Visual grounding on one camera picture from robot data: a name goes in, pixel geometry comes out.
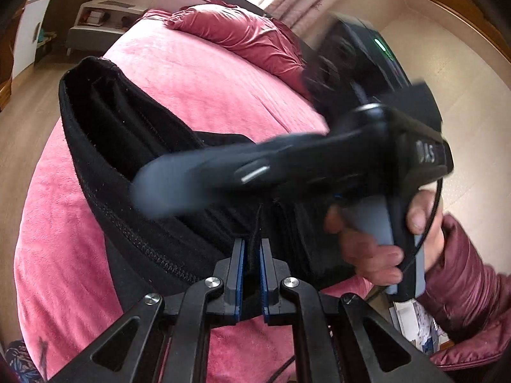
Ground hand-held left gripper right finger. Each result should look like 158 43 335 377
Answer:
259 238 456 383

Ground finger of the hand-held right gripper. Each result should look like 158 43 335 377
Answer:
132 104 404 218

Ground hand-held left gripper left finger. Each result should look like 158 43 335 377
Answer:
48 238 246 383

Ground black pants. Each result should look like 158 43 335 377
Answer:
58 56 362 322

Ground person's right forearm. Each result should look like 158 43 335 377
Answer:
415 213 511 372

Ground person's right hand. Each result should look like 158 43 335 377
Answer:
325 189 445 288

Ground red pillow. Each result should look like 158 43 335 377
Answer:
141 2 320 100

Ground stack of papers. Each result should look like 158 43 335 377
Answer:
389 299 456 356

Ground floral curtain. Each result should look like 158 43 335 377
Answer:
259 0 360 38

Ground pink bed sheet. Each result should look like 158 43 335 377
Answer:
12 8 376 383

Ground white low shelf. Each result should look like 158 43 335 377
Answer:
66 1 140 54

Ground dark floral cloth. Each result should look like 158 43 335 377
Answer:
6 339 44 383

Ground white cabinet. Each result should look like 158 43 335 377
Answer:
11 0 54 80

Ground black cable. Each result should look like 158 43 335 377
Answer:
399 176 445 274

